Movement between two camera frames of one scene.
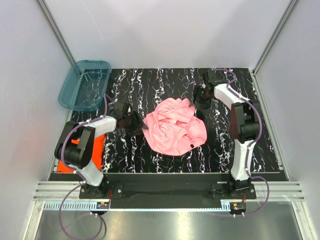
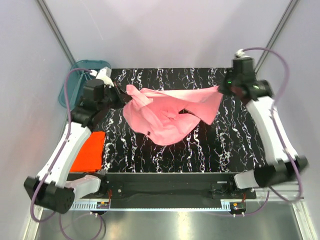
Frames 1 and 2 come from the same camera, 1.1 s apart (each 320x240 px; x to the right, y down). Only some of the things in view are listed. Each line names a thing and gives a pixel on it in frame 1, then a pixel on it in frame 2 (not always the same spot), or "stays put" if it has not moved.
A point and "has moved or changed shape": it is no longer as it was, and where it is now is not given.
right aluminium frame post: x=288 y=10 stays put
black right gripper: x=203 y=105 -> x=222 y=87
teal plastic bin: x=85 y=85 stays put
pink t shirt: x=174 y=128 has moved or changed shape
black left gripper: x=138 y=124 -> x=122 y=98
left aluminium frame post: x=56 y=32 stays put
